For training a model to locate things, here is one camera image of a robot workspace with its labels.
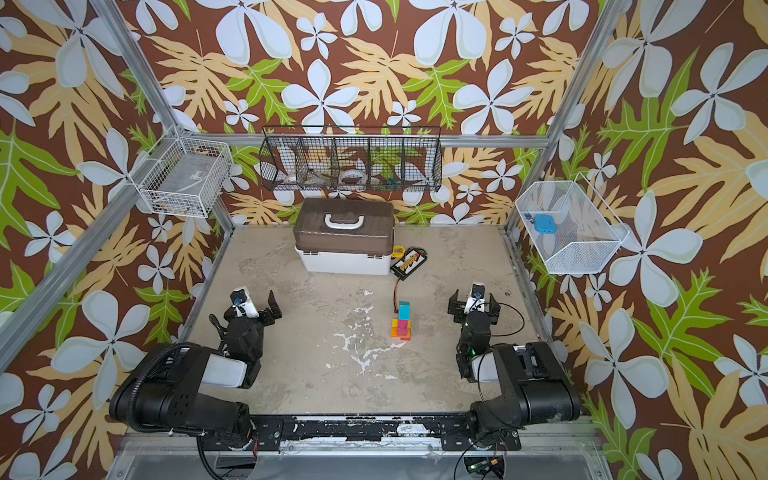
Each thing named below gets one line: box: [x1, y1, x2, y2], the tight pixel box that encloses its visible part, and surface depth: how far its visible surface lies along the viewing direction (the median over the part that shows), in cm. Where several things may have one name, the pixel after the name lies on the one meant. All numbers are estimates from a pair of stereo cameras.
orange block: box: [391, 327, 411, 341], surface depth 91 cm
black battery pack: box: [390, 246, 428, 281], surface depth 110 cm
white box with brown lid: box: [293, 198, 395, 276], surface depth 97 cm
